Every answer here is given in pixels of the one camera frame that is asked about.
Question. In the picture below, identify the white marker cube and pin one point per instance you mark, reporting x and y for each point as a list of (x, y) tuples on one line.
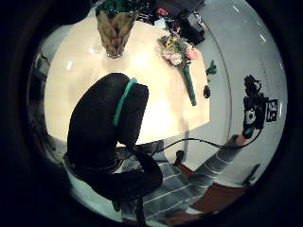
[(272, 110)]

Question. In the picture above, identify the green artificial leaf sprig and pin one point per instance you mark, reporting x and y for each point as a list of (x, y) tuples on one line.
[(211, 68)]

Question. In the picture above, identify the small black round object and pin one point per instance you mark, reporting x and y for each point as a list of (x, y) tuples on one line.
[(206, 91)]

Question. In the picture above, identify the bouquet of artificial flowers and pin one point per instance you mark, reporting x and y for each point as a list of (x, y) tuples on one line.
[(178, 52)]

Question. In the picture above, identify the black case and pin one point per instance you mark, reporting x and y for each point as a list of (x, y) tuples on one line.
[(193, 28)]

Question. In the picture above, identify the glass vase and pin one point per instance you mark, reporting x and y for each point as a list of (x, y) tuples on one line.
[(115, 30)]

